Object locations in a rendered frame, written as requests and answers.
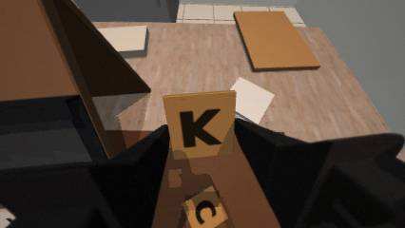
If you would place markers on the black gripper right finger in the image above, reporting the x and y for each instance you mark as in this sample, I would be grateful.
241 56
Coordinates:
291 172

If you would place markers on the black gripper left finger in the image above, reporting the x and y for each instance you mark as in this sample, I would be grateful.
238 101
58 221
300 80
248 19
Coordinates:
124 189

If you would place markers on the tan flat rectangular board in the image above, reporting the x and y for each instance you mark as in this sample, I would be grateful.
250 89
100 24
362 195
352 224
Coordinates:
272 43

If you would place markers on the tan letter tile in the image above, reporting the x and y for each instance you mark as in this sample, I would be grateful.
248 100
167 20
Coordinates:
201 124
205 210

